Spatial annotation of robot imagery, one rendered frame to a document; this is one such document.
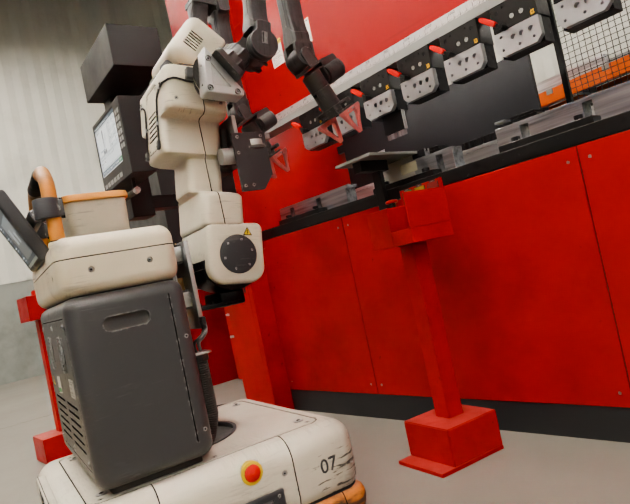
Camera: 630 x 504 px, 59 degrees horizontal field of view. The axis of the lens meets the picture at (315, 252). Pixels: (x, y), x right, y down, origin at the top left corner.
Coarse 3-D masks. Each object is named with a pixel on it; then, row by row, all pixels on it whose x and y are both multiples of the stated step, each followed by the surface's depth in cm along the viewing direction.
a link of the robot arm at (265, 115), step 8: (240, 104) 187; (240, 112) 187; (248, 112) 188; (256, 112) 191; (264, 112) 194; (272, 112) 194; (248, 120) 194; (264, 120) 192; (272, 120) 194; (264, 128) 193
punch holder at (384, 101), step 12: (384, 72) 215; (360, 84) 225; (372, 84) 220; (384, 84) 215; (396, 84) 216; (372, 96) 221; (384, 96) 216; (396, 96) 215; (372, 108) 221; (384, 108) 217; (396, 108) 215; (372, 120) 224
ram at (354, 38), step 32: (320, 0) 235; (352, 0) 222; (384, 0) 210; (416, 0) 199; (448, 0) 190; (320, 32) 238; (352, 32) 224; (384, 32) 212; (352, 64) 227; (384, 64) 214; (256, 96) 278; (288, 96) 259; (288, 128) 274
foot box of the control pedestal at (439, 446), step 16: (416, 416) 179; (432, 416) 175; (464, 416) 169; (480, 416) 166; (496, 416) 169; (416, 432) 172; (432, 432) 165; (448, 432) 160; (464, 432) 162; (480, 432) 165; (496, 432) 168; (416, 448) 173; (432, 448) 166; (448, 448) 160; (464, 448) 162; (480, 448) 165; (496, 448) 168; (400, 464) 173; (416, 464) 168; (432, 464) 165; (448, 464) 161; (464, 464) 161
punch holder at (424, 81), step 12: (420, 48) 201; (408, 60) 205; (420, 60) 201; (432, 60) 199; (408, 72) 206; (420, 72) 202; (432, 72) 198; (444, 72) 203; (408, 84) 207; (420, 84) 203; (432, 84) 199; (444, 84) 202; (408, 96) 208; (420, 96) 203; (432, 96) 206
